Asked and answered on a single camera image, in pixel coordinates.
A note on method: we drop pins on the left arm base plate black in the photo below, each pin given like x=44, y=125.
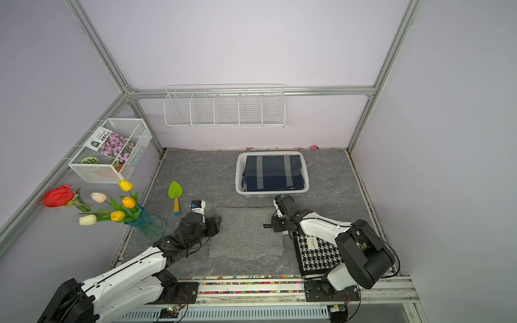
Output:
x=179, y=293

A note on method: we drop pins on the tulip bouquet in teal vase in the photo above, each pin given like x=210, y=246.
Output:
x=126, y=210

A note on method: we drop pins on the white wire wall shelf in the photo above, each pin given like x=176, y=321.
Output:
x=225, y=105

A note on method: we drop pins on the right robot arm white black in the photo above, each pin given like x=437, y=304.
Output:
x=365, y=256

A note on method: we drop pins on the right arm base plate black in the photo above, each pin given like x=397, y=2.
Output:
x=318, y=291

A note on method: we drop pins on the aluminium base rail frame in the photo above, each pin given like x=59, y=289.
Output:
x=225, y=298

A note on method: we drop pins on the purple flower seed packet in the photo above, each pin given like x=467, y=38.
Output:
x=110, y=144

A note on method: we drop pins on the red artificial rose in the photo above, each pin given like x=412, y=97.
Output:
x=65, y=196

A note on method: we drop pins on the green toy shovel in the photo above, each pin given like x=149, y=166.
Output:
x=175, y=191

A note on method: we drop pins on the white plastic perforated basket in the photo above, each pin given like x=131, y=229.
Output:
x=242, y=185

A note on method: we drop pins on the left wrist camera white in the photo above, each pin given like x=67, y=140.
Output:
x=198, y=206

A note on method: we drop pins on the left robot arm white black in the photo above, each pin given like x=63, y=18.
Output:
x=144, y=279

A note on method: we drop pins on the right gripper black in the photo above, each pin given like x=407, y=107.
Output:
x=274, y=225

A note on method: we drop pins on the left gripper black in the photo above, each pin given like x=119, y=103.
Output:
x=213, y=227

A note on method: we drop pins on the navy grey plaid scarf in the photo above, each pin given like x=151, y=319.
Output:
x=274, y=173

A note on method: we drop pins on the white wire side basket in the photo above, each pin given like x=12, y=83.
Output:
x=93, y=167

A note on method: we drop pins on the black white houndstooth scarf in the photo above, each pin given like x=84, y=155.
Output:
x=315, y=256

